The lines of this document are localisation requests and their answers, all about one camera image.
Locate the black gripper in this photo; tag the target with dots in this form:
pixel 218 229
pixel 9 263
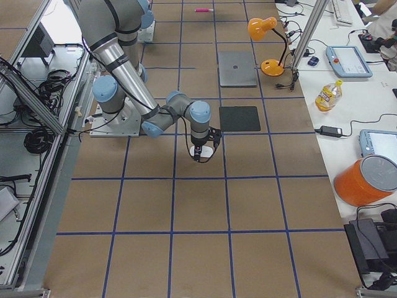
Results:
pixel 197 145

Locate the white computer mouse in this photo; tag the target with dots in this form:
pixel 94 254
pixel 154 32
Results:
pixel 205 153

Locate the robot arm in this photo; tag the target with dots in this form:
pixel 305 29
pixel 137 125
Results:
pixel 110 29

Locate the black mousepad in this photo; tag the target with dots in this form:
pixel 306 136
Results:
pixel 239 119

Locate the silver laptop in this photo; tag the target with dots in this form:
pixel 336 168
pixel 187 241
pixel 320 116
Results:
pixel 237 69

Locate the black power adapter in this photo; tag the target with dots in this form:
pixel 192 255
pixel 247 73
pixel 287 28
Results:
pixel 330 131

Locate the yellow drink bottle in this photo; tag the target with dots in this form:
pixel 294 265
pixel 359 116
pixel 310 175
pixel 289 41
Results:
pixel 329 96

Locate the blue checkered pouch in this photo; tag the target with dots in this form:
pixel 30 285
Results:
pixel 313 61

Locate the orange bucket with grey lid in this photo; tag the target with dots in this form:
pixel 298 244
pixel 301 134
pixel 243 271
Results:
pixel 366 181

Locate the blue teach pendant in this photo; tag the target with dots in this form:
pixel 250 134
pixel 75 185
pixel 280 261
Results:
pixel 347 62
pixel 378 142

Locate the grey usb hub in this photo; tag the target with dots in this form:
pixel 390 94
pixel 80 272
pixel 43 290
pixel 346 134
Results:
pixel 291 3

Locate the white keyboard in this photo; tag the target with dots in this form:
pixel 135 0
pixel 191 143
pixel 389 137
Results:
pixel 341 13

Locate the black equipment box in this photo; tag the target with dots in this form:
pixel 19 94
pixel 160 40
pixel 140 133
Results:
pixel 373 246

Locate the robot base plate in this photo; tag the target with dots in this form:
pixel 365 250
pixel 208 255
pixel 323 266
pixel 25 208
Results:
pixel 146 32
pixel 126 124

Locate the aluminium frame post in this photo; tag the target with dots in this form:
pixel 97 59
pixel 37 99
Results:
pixel 308 32

